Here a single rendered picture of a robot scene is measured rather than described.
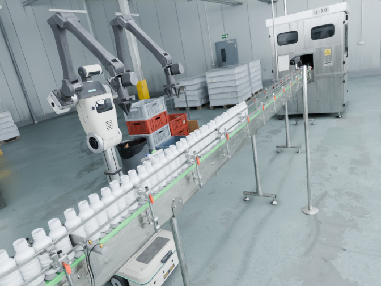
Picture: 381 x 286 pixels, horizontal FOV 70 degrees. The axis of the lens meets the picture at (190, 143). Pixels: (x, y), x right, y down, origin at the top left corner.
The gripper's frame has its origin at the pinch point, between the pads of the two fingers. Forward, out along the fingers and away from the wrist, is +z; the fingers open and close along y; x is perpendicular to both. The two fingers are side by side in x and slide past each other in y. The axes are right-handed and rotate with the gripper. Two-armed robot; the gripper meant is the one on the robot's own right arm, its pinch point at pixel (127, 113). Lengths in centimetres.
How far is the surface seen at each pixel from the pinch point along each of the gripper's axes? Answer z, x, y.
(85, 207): 26, -50, 16
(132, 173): 24.9, -21.3, 15.2
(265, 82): 114, 1039, -228
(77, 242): 35, -59, 19
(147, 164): 25.0, -10.1, 14.8
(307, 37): -27, 490, 21
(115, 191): 28.0, -33.7, 15.2
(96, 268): 46, -59, 24
